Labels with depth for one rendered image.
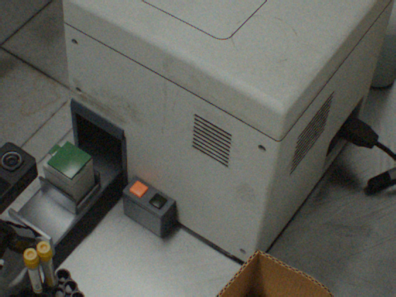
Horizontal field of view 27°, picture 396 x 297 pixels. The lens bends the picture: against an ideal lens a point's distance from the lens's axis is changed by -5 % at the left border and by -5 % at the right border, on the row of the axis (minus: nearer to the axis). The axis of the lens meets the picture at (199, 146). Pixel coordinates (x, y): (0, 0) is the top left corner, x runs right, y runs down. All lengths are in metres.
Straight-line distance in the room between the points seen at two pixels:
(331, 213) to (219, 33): 0.34
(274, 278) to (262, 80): 0.22
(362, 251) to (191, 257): 0.21
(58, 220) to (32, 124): 1.27
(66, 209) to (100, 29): 0.25
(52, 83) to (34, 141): 0.21
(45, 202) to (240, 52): 0.34
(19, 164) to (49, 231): 0.16
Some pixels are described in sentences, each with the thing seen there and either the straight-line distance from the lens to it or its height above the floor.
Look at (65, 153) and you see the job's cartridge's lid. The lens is 0.98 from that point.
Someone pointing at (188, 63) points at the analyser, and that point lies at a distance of 0.82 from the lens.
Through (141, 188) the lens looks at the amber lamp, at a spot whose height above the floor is 0.93.
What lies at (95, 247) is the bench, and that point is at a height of 0.87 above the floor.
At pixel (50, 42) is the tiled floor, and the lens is 2.46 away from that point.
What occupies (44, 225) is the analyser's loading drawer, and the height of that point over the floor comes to 0.92.
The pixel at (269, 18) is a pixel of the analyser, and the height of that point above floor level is 1.17.
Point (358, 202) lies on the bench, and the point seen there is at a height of 0.88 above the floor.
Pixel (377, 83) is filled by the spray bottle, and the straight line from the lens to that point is 1.22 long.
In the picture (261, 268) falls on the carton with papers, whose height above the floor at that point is 1.00.
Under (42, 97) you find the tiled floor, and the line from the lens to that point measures 2.33.
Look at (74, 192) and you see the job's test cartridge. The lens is 0.99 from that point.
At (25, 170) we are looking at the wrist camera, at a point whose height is 1.07.
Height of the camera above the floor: 1.78
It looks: 54 degrees down
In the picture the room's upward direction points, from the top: 4 degrees clockwise
